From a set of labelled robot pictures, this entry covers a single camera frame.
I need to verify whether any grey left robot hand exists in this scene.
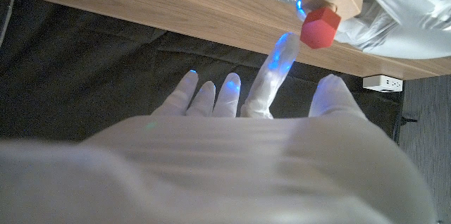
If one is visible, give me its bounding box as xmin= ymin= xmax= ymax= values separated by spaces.
xmin=290 ymin=0 xmax=451 ymax=60

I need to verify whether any white power strip box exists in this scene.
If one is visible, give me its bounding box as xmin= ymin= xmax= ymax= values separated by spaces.
xmin=362 ymin=74 xmax=404 ymax=93

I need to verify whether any red-headed wooden screw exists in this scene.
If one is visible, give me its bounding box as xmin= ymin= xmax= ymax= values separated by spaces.
xmin=299 ymin=2 xmax=342 ymax=50

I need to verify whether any black backdrop curtain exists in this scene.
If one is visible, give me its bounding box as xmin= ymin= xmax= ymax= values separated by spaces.
xmin=0 ymin=0 xmax=406 ymax=144

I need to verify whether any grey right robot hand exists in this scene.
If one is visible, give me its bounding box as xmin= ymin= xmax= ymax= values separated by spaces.
xmin=0 ymin=32 xmax=438 ymax=224

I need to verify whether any dark grey door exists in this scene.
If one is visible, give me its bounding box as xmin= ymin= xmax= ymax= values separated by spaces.
xmin=397 ymin=74 xmax=451 ymax=224

